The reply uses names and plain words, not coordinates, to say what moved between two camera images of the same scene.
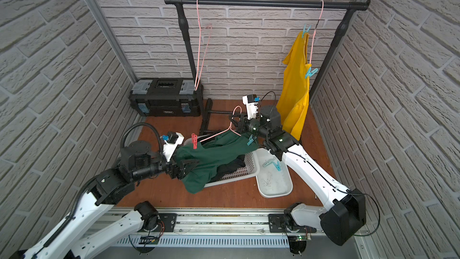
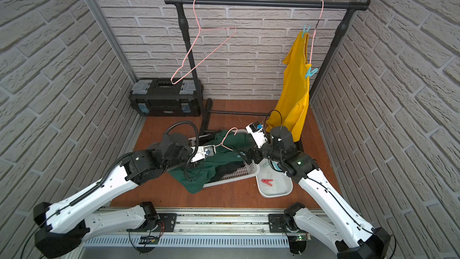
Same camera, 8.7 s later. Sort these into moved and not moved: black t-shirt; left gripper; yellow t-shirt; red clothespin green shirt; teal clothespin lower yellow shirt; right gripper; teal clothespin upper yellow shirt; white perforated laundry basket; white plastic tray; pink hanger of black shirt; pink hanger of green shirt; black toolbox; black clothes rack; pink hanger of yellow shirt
Moved: left gripper; pink hanger of green shirt; right gripper; red clothespin green shirt; pink hanger of black shirt
Not moved: black t-shirt; white plastic tray; yellow t-shirt; teal clothespin upper yellow shirt; white perforated laundry basket; teal clothespin lower yellow shirt; black clothes rack; pink hanger of yellow shirt; black toolbox
